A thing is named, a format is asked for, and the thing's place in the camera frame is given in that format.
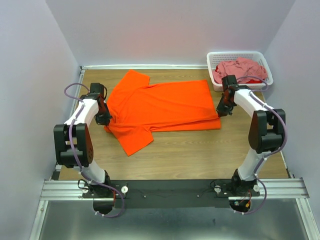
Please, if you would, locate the orange t shirt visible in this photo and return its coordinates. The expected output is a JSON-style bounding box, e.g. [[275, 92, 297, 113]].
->
[[104, 70, 221, 156]]

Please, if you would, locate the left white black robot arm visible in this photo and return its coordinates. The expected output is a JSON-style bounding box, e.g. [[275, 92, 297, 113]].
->
[[53, 82, 117, 198]]

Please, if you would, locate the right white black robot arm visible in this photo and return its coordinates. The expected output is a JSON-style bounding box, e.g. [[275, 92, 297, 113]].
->
[[214, 75, 288, 197]]

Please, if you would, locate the pink t shirt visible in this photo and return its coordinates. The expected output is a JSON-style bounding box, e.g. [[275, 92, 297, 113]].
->
[[212, 57, 268, 84]]

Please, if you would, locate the red t shirt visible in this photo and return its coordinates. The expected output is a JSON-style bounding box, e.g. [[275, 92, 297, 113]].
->
[[243, 78, 263, 84]]

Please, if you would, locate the white plastic basket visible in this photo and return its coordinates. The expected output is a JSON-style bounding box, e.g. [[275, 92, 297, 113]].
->
[[207, 51, 274, 92]]

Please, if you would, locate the aluminium front rail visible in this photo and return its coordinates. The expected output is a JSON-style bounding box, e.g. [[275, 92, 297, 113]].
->
[[40, 178, 310, 201]]

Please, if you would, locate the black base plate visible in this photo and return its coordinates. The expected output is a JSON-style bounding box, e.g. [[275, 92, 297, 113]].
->
[[77, 179, 260, 214]]

